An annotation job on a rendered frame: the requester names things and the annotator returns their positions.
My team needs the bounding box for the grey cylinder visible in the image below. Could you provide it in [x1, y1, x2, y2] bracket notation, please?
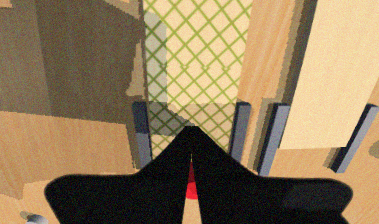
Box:
[25, 215, 49, 224]

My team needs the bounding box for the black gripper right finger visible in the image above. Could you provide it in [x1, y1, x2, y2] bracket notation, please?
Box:
[191, 126, 353, 224]

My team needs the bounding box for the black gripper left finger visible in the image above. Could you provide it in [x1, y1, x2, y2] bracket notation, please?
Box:
[44, 126, 192, 224]

